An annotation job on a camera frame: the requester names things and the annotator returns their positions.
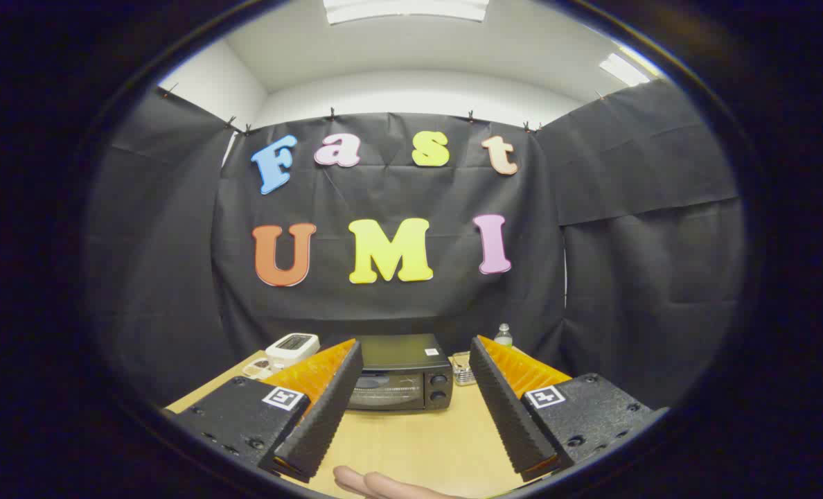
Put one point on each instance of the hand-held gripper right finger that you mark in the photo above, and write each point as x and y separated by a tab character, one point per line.
505	409

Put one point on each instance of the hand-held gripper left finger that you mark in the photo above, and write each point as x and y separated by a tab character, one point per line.
325	416

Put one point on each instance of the black toaster oven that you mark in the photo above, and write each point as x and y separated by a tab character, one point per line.
397	353

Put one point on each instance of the white pop-up toaster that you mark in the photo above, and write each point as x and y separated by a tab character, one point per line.
291	348

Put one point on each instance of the small clear glass container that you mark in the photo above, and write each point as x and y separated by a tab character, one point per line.
463	371

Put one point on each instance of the green label drink bottle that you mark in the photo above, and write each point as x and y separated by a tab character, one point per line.
503	337

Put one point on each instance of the small snack dish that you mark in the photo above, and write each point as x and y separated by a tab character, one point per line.
258	367

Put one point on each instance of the small ceiling light panel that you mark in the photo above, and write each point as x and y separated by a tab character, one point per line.
623	69

